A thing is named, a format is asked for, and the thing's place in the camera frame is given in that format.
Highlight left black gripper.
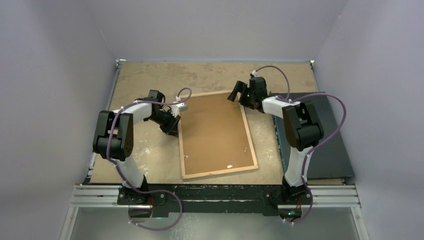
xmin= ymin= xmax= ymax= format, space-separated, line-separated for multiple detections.
xmin=147 ymin=109 xmax=181 ymax=137

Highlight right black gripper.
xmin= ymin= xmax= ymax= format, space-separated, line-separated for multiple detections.
xmin=226 ymin=81 xmax=255 ymax=110

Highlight brown backing board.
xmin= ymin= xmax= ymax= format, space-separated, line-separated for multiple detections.
xmin=180 ymin=93 xmax=255 ymax=176

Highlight wooden picture frame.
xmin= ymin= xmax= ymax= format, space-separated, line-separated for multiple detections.
xmin=177 ymin=90 xmax=259 ymax=181

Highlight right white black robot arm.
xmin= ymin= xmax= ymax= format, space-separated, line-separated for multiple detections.
xmin=227 ymin=76 xmax=324 ymax=204

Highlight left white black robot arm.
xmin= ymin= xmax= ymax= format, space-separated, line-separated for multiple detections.
xmin=92 ymin=90 xmax=188 ymax=205

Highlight dark blue book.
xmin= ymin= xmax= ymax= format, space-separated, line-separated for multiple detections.
xmin=272 ymin=96 xmax=355 ymax=184

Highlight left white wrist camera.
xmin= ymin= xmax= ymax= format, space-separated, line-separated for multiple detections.
xmin=171 ymin=96 xmax=188 ymax=117

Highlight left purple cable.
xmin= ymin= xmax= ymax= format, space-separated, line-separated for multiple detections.
xmin=105 ymin=87 xmax=193 ymax=232

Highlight purple cable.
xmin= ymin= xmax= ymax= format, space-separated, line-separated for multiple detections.
xmin=251 ymin=65 xmax=348 ymax=226
xmin=105 ymin=87 xmax=193 ymax=232

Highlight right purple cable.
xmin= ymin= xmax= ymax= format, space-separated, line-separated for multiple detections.
xmin=251 ymin=65 xmax=348 ymax=226

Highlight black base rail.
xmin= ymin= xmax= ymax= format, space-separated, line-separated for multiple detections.
xmin=117 ymin=183 xmax=312 ymax=218

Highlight aluminium frame rails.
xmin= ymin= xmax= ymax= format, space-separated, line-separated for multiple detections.
xmin=61 ymin=60 xmax=369 ymax=240

